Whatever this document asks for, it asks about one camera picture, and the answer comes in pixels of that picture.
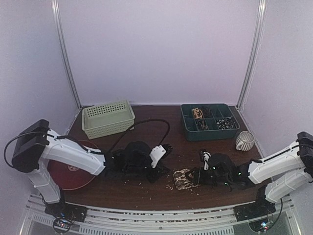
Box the left aluminium frame post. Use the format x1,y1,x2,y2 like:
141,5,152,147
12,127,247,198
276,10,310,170
51,0,82,109

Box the red round tray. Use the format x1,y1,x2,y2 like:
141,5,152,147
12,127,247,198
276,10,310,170
47,140,101,190

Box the aluminium frame post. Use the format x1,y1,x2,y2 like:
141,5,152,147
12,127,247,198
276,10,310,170
51,0,82,109
236,0,267,111

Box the striped ceramic mug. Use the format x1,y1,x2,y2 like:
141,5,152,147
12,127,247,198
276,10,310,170
235,131,255,152

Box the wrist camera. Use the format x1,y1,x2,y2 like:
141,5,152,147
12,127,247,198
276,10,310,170
149,144,173,168
199,149,211,170

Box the black white small clips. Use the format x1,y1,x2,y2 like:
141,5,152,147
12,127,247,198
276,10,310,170
216,117,239,130

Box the pale green plastic basket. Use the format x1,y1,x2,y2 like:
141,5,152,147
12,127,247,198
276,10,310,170
82,100,135,140

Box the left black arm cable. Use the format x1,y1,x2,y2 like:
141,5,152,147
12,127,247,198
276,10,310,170
107,118,171,154

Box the tan rubber bands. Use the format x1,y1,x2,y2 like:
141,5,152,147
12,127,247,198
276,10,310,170
192,108,203,119

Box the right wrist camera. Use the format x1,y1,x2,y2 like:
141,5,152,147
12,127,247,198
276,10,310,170
199,149,211,170

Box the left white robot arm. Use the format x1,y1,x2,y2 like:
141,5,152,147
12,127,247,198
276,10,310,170
4,119,173,217

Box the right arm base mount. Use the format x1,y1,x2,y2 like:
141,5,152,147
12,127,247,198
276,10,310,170
233,186,281,234

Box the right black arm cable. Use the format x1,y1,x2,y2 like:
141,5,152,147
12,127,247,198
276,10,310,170
271,195,284,223

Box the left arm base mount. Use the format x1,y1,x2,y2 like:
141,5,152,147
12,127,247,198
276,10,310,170
42,198,88,235

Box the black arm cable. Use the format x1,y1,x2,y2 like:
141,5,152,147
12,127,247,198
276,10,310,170
107,118,171,154
271,195,284,223

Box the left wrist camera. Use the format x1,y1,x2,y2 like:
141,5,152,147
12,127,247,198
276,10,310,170
149,144,173,168

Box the dark green compartment organizer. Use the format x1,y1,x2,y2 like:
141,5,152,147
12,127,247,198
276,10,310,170
180,103,240,141

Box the patterned paisley necktie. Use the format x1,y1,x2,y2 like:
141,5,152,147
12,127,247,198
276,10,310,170
173,168,200,190

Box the black hair ties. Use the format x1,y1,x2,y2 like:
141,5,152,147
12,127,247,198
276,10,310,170
200,105,214,117

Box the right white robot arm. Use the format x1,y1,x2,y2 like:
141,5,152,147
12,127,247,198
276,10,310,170
185,131,313,216

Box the right aluminium frame post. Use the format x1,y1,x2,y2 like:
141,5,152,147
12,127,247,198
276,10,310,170
236,0,267,111

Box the front aluminium rail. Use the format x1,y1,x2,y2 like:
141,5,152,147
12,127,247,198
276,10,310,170
19,193,301,235

